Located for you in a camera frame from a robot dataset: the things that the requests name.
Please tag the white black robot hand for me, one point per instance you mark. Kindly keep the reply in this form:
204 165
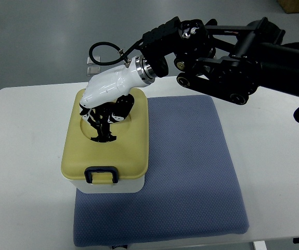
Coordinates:
114 83

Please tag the yellow box lid with handle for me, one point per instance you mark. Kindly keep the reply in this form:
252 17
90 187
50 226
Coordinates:
128 154

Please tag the brown cardboard box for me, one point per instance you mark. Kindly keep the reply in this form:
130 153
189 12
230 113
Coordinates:
289 6

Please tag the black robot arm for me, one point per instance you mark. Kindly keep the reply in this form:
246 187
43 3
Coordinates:
226 62

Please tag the lower silver floor plate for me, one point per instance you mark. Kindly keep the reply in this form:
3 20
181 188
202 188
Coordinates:
93 70

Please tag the blue textured mat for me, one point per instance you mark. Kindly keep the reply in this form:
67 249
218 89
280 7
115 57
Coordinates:
191 188

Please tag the white storage box base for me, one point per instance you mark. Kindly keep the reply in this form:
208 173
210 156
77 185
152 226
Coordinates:
123 186

